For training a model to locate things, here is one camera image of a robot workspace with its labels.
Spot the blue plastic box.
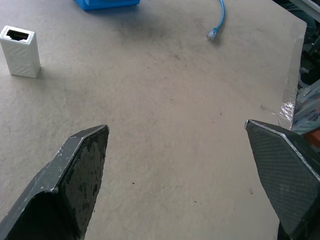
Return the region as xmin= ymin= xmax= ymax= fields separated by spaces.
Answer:
xmin=73 ymin=0 xmax=141 ymax=12

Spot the white ethernet coupler block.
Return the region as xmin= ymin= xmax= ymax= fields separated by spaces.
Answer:
xmin=0 ymin=25 xmax=41 ymax=79

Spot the blue Ethernet cable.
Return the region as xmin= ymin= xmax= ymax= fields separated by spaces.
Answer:
xmin=206 ymin=0 xmax=226 ymax=41

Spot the clear tape strip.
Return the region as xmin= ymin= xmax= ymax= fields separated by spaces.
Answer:
xmin=277 ymin=33 xmax=306 ymax=130

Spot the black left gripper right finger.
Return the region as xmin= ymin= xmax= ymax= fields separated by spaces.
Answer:
xmin=244 ymin=119 xmax=320 ymax=240

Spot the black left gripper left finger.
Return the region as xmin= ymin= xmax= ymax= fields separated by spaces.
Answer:
xmin=0 ymin=124 xmax=110 ymax=240

